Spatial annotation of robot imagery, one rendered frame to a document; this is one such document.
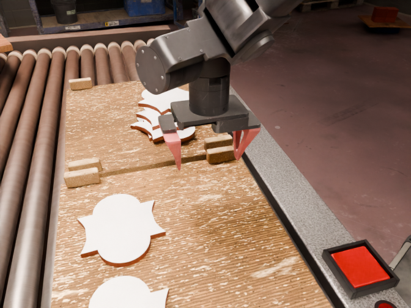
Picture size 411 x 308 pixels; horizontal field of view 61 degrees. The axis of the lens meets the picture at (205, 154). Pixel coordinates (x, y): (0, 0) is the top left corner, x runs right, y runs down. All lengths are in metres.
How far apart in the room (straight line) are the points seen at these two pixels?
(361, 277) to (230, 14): 0.40
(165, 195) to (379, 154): 2.09
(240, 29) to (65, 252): 0.40
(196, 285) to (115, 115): 0.51
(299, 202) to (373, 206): 1.50
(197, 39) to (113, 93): 0.60
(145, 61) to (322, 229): 0.40
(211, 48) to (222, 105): 0.10
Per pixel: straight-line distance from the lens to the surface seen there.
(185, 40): 0.41
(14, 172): 0.80
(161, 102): 0.83
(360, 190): 2.22
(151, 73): 0.41
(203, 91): 0.47
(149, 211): 0.59
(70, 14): 4.85
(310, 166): 2.31
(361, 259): 0.59
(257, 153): 0.77
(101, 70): 1.20
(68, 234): 0.60
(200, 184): 0.65
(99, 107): 0.93
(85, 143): 0.80
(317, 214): 0.65
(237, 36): 0.40
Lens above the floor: 1.36
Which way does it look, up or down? 36 degrees down
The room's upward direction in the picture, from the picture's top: straight up
